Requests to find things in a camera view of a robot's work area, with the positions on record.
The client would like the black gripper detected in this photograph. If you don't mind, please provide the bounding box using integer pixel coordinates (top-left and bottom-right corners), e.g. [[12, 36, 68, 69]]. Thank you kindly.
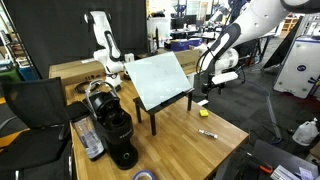
[[201, 75, 226, 98]]

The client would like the white marker pen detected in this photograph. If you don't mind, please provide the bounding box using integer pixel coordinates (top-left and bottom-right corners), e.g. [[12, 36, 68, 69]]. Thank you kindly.
[[197, 128, 219, 140]]

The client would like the blue box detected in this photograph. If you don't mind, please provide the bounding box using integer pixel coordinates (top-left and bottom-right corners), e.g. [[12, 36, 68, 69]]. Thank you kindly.
[[169, 37, 204, 52]]

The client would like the white board panel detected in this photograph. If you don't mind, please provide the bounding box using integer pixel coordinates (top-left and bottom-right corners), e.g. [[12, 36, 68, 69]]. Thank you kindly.
[[124, 51, 194, 112]]

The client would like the small black stand table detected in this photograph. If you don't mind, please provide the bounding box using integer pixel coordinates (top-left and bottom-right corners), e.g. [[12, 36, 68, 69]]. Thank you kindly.
[[132, 89, 195, 137]]

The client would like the white panel with blue logo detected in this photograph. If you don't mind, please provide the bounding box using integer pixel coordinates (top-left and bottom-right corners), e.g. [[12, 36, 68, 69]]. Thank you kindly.
[[272, 35, 320, 100]]

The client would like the small white box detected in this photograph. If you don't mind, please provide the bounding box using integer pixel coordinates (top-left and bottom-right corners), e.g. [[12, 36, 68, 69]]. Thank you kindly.
[[124, 52, 136, 64]]

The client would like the white plastic jug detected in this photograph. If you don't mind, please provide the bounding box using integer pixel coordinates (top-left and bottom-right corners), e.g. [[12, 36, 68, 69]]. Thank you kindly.
[[292, 117, 320, 148]]

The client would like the black coffee maker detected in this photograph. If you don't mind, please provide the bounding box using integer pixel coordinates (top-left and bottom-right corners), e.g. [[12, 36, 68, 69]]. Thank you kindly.
[[83, 79, 139, 170]]

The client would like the blue tape roll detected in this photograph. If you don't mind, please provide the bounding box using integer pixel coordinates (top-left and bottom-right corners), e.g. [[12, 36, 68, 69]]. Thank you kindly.
[[132, 169, 157, 180]]

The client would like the clear water reservoir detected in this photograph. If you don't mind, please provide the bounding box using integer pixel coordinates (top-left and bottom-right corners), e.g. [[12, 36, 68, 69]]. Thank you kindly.
[[72, 116, 106, 162]]

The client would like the long plain cardboard box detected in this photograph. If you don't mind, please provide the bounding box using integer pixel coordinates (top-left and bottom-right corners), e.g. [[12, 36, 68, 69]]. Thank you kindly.
[[48, 58, 107, 87]]

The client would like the black backdrop curtain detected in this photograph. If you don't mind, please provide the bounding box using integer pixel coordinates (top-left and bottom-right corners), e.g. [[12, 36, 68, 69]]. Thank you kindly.
[[3, 0, 150, 80]]

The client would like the black mesh office chair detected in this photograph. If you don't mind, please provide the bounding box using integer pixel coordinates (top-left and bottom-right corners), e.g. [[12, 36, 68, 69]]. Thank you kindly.
[[0, 76, 75, 180]]

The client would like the blue storage bin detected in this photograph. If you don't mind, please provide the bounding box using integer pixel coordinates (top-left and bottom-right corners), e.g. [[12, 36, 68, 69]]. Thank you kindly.
[[18, 65, 40, 81]]

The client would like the orange handled tool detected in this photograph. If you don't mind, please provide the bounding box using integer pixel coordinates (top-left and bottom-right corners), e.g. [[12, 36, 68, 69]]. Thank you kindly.
[[257, 163, 274, 175]]

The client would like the coiled black cable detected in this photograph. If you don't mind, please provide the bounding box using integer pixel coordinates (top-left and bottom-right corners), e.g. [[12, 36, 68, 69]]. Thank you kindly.
[[73, 80, 101, 95]]

